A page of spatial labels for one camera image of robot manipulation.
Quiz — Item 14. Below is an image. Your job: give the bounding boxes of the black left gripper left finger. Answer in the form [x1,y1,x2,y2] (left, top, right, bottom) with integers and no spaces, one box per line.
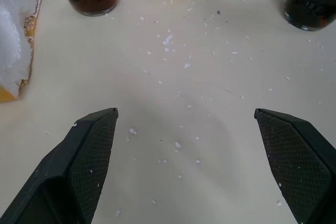
[0,108,119,224]

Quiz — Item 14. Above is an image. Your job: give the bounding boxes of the white foam block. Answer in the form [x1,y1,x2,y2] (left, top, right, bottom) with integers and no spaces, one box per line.
[0,0,45,103]

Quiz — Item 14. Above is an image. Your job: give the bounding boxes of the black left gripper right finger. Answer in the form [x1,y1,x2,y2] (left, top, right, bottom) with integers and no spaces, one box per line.
[254,108,336,224]

